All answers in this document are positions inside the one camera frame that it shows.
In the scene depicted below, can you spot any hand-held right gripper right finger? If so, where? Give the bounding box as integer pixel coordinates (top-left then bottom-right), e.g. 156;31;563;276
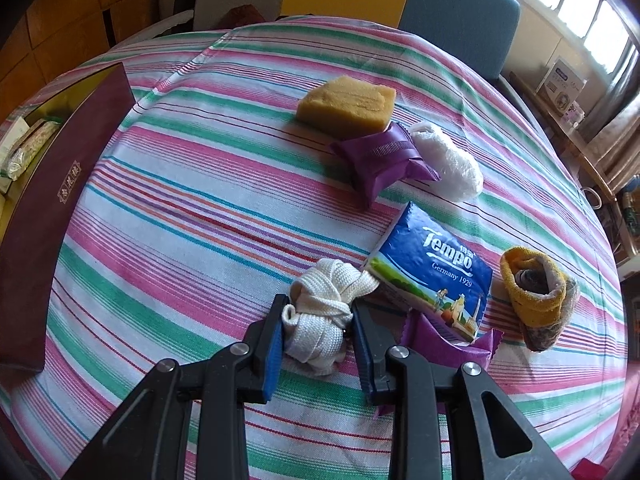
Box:
351;300;573;480

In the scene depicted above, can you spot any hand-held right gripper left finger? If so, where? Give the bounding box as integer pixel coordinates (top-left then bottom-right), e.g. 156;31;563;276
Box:
62;294;291;480

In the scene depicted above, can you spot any white strap bundle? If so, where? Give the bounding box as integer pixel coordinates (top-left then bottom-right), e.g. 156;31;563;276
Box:
281;257;381;378

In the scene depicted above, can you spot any yellow knitted sock bundle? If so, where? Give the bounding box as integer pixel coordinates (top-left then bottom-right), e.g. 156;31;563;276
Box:
500;246;581;352

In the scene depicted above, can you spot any white plastic bag ball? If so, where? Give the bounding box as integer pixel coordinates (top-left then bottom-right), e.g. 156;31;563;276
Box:
409;122;485;202

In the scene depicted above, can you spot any maroon box with gold interior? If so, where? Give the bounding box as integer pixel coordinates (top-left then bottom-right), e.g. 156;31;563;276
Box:
0;62;136;373

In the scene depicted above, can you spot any purple packet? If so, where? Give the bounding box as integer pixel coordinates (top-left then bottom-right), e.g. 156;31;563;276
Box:
329;121;441;211
375;310;503;418

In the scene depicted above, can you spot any blue tissue packet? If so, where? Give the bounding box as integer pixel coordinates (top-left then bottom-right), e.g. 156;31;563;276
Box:
361;201;493;345

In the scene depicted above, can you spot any yellow sponge block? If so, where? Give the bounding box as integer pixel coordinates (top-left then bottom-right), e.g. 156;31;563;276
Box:
296;76;397;137

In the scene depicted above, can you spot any wooden side desk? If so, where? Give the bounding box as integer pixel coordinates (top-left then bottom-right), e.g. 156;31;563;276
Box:
500;72;616;201

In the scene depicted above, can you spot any floral packet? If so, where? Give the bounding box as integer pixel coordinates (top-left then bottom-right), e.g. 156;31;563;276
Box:
5;117;62;181

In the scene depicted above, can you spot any small lilac box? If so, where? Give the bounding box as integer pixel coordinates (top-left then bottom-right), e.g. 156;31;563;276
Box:
562;102;586;128

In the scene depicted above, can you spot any white printed carton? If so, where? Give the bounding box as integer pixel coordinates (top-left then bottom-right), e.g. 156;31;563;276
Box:
536;57;588;111

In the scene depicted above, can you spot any dark red cushion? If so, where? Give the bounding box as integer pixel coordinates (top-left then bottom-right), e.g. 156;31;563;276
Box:
225;5;271;26

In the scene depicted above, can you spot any wooden cabinet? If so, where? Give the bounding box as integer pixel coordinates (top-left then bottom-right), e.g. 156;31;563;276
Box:
0;0;166;111

